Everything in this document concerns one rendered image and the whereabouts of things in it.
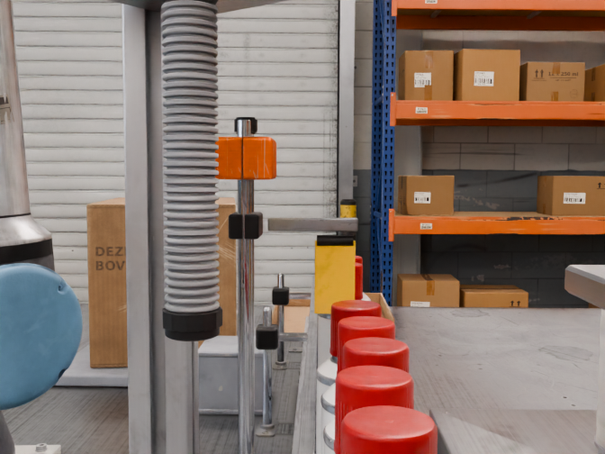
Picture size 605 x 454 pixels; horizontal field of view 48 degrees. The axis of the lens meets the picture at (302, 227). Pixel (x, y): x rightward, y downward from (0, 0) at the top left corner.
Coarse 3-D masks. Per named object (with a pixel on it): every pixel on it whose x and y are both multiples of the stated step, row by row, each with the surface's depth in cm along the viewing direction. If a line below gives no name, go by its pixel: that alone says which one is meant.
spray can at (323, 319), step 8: (360, 264) 64; (360, 272) 63; (360, 280) 63; (360, 288) 63; (360, 296) 63; (320, 320) 63; (328, 320) 62; (320, 328) 63; (328, 328) 62; (320, 336) 64; (328, 336) 62; (320, 344) 64; (328, 344) 63; (320, 352) 64; (328, 352) 63; (320, 360) 64
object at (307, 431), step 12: (312, 276) 138; (312, 288) 123; (312, 300) 111; (312, 312) 102; (312, 324) 93; (312, 336) 86; (312, 348) 81; (312, 360) 75; (312, 372) 71; (312, 384) 67; (312, 396) 63; (312, 408) 60; (312, 420) 57; (300, 432) 54; (312, 432) 54; (300, 444) 52; (312, 444) 52
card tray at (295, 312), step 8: (368, 296) 171; (376, 296) 171; (288, 304) 171; (296, 304) 171; (304, 304) 171; (384, 304) 158; (272, 312) 147; (288, 312) 164; (296, 312) 164; (304, 312) 164; (384, 312) 158; (272, 320) 142; (288, 320) 155; (296, 320) 155; (304, 320) 155; (392, 320) 142; (288, 328) 147; (296, 328) 147
